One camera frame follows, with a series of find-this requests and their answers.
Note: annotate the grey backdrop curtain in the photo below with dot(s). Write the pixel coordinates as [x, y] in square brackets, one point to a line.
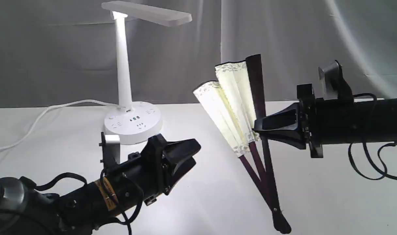
[58, 51]

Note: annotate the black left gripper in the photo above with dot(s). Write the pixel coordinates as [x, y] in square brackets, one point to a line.
[147, 167]

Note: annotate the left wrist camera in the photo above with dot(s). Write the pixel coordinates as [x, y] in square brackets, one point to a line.
[110, 145]

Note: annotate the cream paper folding fan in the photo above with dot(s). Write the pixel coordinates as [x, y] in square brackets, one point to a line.
[234, 101]

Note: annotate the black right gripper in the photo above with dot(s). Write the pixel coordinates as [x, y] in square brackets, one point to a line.
[281, 126]

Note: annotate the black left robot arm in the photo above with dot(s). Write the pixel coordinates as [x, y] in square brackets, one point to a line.
[69, 205]

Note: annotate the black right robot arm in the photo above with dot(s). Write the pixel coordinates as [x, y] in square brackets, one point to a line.
[355, 122]

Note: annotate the white desk lamp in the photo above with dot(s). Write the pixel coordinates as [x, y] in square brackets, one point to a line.
[134, 122]

